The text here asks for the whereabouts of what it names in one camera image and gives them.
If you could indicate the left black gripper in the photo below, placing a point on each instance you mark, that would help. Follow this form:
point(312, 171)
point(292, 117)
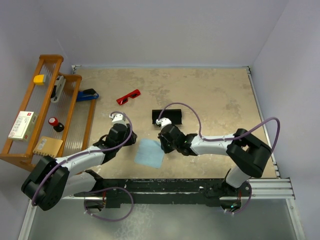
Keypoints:
point(132, 140)

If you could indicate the wooden tiered rack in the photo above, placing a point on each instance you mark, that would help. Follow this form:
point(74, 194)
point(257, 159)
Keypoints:
point(76, 116)

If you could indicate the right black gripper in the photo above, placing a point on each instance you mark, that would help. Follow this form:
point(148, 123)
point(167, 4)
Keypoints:
point(166, 149)

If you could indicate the blue black stapler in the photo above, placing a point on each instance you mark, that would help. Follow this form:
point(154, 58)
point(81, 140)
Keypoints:
point(87, 95)

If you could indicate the black sunglasses case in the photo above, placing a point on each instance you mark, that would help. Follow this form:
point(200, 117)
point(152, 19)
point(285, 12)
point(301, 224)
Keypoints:
point(175, 115)

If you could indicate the white black stapler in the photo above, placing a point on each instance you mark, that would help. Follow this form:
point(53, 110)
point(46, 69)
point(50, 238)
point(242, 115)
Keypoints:
point(57, 89)

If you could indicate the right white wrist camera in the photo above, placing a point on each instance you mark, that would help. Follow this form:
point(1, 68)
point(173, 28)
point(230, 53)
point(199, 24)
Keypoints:
point(162, 122)

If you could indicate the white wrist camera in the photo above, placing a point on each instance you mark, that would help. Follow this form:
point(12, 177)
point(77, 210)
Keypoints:
point(162, 122)
point(117, 118)

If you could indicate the red black stamp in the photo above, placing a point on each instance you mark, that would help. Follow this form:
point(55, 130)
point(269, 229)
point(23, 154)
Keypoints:
point(57, 126)

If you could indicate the red sunglasses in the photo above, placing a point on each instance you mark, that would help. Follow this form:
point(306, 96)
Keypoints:
point(134, 94)

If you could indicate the white red paper box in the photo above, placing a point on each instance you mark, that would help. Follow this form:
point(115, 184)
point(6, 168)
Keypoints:
point(23, 126)

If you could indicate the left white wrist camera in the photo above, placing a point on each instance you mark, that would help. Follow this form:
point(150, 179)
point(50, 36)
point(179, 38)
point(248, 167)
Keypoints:
point(117, 118)

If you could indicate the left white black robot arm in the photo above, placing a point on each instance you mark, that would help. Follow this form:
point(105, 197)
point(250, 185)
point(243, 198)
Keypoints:
point(55, 178)

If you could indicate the aluminium table frame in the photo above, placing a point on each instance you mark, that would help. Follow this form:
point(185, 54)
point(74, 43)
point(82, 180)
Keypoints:
point(216, 101)

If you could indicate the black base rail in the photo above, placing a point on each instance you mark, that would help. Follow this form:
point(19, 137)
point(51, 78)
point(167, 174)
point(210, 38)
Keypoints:
point(202, 191)

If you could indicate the blue cleaning cloth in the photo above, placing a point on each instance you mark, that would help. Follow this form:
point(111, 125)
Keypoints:
point(149, 153)

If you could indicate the yellow grey block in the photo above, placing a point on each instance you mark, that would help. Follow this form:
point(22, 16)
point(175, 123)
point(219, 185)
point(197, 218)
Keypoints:
point(40, 79)

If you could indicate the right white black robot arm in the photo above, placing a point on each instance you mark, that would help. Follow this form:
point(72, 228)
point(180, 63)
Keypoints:
point(249, 153)

